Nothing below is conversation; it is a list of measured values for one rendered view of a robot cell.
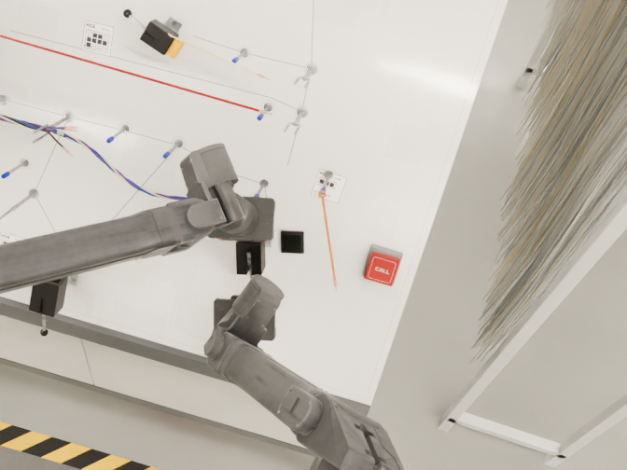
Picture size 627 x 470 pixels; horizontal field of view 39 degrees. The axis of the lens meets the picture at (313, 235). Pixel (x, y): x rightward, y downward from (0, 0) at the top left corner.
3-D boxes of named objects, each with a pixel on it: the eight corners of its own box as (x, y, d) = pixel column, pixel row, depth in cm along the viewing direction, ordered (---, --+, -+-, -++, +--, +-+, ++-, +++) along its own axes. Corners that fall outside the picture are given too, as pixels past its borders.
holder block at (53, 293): (46, 315, 162) (23, 340, 153) (55, 257, 158) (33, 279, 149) (70, 323, 162) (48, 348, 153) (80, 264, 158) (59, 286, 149)
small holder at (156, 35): (140, -5, 140) (125, -1, 133) (188, 28, 141) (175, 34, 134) (126, 20, 141) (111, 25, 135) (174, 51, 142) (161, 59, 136)
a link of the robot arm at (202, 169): (167, 249, 125) (192, 230, 118) (138, 174, 126) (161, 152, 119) (236, 228, 132) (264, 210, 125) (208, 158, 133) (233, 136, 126)
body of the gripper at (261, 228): (211, 197, 137) (201, 191, 130) (276, 199, 136) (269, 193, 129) (209, 238, 137) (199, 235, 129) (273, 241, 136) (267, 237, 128)
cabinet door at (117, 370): (319, 455, 202) (345, 401, 168) (92, 388, 204) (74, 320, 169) (322, 445, 204) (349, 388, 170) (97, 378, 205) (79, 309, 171)
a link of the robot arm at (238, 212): (215, 237, 123) (252, 221, 123) (197, 191, 124) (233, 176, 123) (224, 240, 130) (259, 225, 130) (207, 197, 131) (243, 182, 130)
